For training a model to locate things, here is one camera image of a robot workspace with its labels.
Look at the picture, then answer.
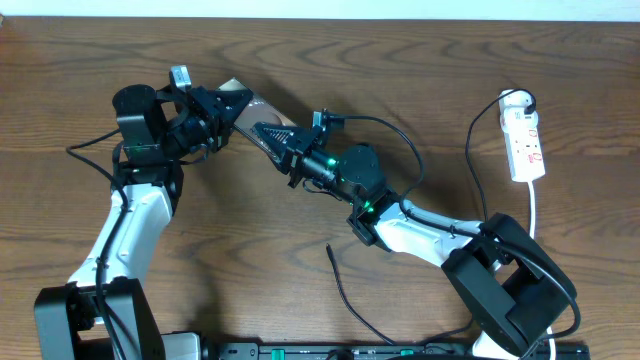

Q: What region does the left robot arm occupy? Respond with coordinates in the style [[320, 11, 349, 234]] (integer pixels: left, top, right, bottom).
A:
[[34, 84, 253, 359]]

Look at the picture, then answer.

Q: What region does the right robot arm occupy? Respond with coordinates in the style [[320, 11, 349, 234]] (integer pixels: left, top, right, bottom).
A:
[[251, 122, 581, 359]]

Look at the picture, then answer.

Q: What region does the white power strip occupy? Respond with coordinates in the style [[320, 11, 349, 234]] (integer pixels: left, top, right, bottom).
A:
[[499, 89, 545, 183]]

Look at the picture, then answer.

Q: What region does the black right camera cable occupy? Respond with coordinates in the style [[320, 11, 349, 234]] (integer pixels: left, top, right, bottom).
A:
[[339, 114, 583, 343]]

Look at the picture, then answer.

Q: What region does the black camera cable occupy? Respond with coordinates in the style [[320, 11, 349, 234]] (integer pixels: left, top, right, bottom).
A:
[[65, 128, 132, 360], [339, 114, 583, 343]]

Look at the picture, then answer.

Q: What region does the black left camera cable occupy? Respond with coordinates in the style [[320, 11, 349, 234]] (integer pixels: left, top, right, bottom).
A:
[[65, 128, 132, 360]]

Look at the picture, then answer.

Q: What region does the white power strip cord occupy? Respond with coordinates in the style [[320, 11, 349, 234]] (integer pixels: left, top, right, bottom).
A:
[[526, 180, 558, 360]]

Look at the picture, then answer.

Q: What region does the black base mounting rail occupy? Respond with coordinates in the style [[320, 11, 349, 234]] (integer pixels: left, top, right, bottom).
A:
[[214, 341, 591, 360]]

